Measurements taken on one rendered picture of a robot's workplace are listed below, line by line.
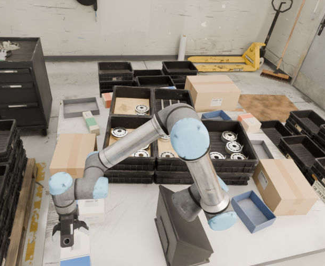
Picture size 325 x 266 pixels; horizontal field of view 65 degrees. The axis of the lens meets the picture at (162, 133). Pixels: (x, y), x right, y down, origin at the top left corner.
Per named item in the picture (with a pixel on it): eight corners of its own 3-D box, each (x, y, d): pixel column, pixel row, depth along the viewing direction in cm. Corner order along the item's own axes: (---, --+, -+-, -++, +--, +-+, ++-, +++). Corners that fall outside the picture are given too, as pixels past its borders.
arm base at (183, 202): (196, 227, 119) (212, 215, 116) (175, 212, 111) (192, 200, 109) (188, 202, 131) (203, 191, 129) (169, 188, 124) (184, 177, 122)
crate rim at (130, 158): (156, 161, 142) (156, 158, 140) (101, 160, 139) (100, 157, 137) (154, 119, 173) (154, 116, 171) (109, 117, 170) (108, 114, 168)
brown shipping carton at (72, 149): (63, 151, 170) (59, 133, 160) (98, 151, 173) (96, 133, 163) (54, 187, 147) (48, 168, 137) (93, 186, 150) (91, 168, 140)
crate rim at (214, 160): (259, 164, 148) (260, 161, 146) (209, 163, 145) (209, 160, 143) (239, 123, 179) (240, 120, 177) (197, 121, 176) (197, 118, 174)
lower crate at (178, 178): (201, 186, 158) (205, 173, 150) (153, 186, 155) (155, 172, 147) (192, 143, 189) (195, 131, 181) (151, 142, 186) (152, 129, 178)
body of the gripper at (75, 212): (80, 212, 107) (76, 193, 99) (80, 230, 100) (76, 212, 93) (61, 215, 105) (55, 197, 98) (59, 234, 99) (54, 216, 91)
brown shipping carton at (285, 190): (251, 176, 168) (259, 159, 158) (281, 175, 171) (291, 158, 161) (270, 216, 145) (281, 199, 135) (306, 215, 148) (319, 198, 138)
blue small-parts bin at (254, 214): (272, 224, 141) (277, 217, 137) (251, 234, 135) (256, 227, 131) (248, 197, 155) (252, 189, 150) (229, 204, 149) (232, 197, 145)
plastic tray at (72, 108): (96, 101, 221) (95, 96, 217) (99, 114, 206) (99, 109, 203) (63, 104, 212) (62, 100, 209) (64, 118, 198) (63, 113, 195)
